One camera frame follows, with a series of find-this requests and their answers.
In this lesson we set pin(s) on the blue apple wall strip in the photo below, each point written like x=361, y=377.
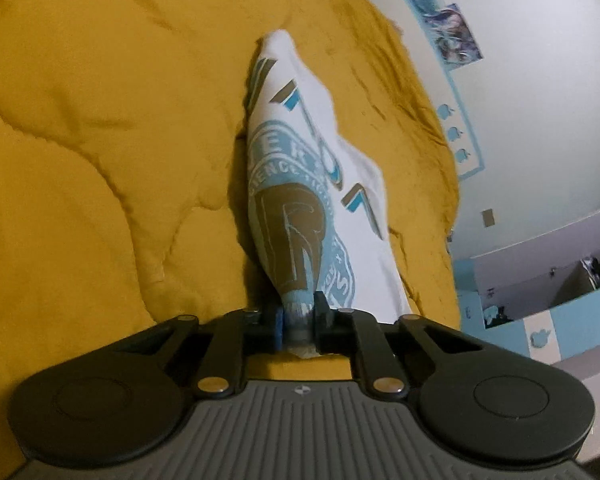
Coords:
x=438, y=83

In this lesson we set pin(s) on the mustard yellow bed quilt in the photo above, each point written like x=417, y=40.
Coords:
x=122, y=165

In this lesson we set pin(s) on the white printed t-shirt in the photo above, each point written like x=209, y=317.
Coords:
x=317, y=206

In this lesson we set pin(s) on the blue lilac toy cabinet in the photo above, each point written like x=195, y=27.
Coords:
x=539, y=297

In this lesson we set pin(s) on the anime wall posters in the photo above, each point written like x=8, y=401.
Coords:
x=447, y=28

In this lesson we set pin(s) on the beige wall switch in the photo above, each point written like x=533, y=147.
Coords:
x=488, y=218

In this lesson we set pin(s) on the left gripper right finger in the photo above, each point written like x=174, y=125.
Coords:
x=358, y=336

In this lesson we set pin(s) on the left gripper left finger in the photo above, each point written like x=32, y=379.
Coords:
x=236, y=337

